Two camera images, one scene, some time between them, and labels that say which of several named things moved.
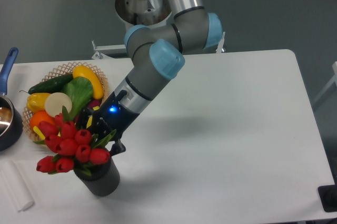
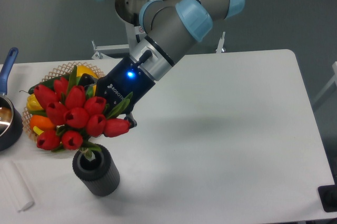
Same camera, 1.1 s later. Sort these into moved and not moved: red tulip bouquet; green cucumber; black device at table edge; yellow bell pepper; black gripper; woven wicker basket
Moved: black gripper; red tulip bouquet
Not moved: green cucumber; yellow bell pepper; woven wicker basket; black device at table edge
